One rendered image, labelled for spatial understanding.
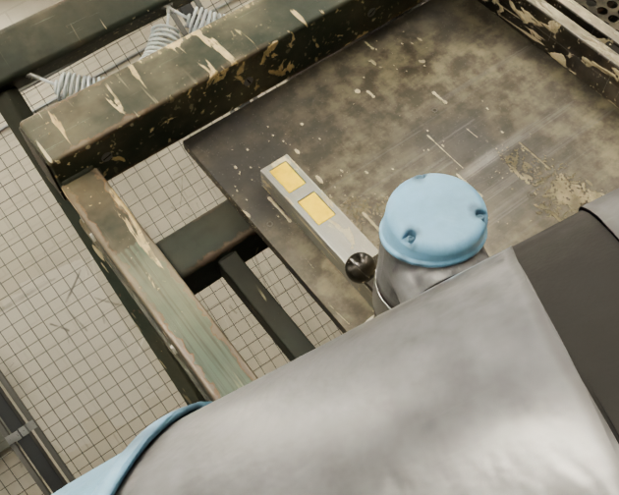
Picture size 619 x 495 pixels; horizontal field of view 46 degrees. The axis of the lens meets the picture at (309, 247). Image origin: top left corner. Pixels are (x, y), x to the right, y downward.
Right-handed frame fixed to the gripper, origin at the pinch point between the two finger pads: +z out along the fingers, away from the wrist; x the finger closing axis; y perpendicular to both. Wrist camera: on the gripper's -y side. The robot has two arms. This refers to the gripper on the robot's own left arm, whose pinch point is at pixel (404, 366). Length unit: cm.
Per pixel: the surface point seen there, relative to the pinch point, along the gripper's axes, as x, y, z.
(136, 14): -88, -49, 27
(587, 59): -1, -65, 8
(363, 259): -10.2, -7.7, -3.8
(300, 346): -15.8, -1.7, 17.4
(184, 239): -39.9, -6.4, 15.6
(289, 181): -29.0, -19.6, 8.1
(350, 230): -17.1, -17.0, 8.1
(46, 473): -116, 31, 201
